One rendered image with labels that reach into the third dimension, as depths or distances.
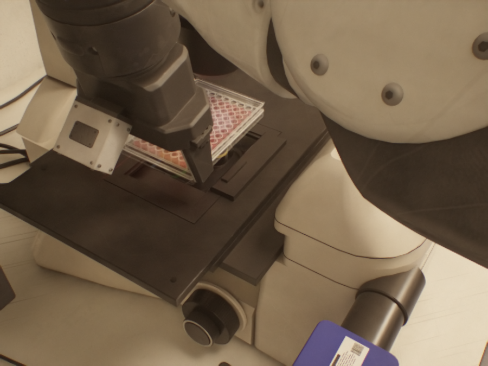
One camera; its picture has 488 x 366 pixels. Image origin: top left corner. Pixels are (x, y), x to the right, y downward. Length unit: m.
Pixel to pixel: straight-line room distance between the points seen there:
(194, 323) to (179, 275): 0.14
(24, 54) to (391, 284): 0.84
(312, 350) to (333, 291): 0.10
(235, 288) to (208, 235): 0.14
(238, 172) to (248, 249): 0.08
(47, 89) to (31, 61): 0.45
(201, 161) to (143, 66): 0.12
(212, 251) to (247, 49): 0.30
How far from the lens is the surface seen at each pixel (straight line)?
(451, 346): 0.71
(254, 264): 0.50
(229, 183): 0.53
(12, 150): 0.93
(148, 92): 0.40
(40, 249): 0.75
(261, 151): 0.56
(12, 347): 0.71
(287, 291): 0.54
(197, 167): 0.47
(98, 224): 0.51
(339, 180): 0.42
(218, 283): 0.62
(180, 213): 0.51
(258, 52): 0.20
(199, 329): 0.60
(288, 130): 0.60
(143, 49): 0.38
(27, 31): 1.12
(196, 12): 0.22
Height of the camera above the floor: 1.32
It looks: 44 degrees down
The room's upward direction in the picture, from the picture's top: straight up
